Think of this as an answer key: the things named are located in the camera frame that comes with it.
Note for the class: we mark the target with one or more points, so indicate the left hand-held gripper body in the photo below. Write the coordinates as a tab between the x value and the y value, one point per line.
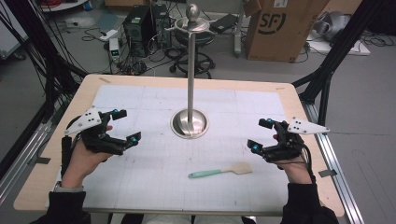
93	137

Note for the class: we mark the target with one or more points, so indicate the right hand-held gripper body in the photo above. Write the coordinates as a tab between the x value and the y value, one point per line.
288	146

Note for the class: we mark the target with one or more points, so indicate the person's right hand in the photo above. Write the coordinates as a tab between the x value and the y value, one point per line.
295	171

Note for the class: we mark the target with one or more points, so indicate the person's left hand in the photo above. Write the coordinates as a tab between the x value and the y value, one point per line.
79	161

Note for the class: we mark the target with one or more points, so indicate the grey tape piece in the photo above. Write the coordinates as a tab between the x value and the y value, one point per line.
327	173
39	160

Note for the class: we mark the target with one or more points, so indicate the white grid mat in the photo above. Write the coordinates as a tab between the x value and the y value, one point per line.
155	186

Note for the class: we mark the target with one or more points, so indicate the wristwatch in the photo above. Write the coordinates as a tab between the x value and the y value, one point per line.
67	188

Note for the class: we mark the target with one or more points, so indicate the white device with green display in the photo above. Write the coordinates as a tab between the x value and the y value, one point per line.
114	49

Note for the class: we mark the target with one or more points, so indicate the white power strip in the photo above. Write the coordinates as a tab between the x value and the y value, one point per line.
108	34

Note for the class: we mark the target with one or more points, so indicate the steel utensil stand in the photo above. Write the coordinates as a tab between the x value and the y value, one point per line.
190	77

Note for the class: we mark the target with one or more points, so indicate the black computer tower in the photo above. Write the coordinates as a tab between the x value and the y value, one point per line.
137	31
162	25

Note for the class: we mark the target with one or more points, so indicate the brown cardboard box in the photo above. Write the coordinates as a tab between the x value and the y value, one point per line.
280	31

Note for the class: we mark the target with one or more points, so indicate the black stool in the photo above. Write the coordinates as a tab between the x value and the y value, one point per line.
199	59

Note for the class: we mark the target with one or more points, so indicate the white stand pole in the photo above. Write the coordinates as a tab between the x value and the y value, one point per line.
239	31

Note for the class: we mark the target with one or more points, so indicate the black flat box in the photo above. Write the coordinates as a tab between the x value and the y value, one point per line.
223	23

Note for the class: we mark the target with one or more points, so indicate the silver helmet-like object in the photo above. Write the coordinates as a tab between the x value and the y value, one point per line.
333	25

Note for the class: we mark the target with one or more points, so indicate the white round table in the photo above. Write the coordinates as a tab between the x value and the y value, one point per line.
62	4

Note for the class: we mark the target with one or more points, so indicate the aluminium rail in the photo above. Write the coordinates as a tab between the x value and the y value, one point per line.
336	174
21	165

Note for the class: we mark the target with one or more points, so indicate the black metal frame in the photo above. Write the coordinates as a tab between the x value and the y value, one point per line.
46	62
333	56

